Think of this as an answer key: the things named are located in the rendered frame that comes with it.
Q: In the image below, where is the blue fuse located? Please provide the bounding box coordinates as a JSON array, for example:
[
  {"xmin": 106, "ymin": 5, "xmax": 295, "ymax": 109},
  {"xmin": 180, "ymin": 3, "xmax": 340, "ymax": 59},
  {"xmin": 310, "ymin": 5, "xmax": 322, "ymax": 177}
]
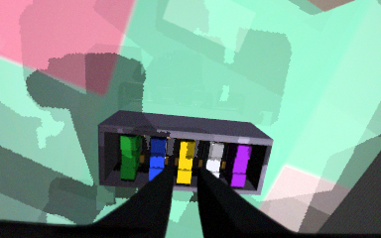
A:
[{"xmin": 149, "ymin": 136, "xmax": 167, "ymax": 180}]

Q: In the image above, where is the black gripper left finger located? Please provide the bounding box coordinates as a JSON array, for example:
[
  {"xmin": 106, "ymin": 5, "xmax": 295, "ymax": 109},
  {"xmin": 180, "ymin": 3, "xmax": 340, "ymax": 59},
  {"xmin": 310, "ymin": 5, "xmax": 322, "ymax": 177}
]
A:
[{"xmin": 0, "ymin": 166, "xmax": 175, "ymax": 238}]

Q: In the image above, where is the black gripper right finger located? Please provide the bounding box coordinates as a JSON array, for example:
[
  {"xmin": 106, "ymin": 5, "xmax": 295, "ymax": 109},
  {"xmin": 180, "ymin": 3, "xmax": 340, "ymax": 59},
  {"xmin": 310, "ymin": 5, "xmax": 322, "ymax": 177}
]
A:
[{"xmin": 197, "ymin": 168, "xmax": 381, "ymax": 238}]

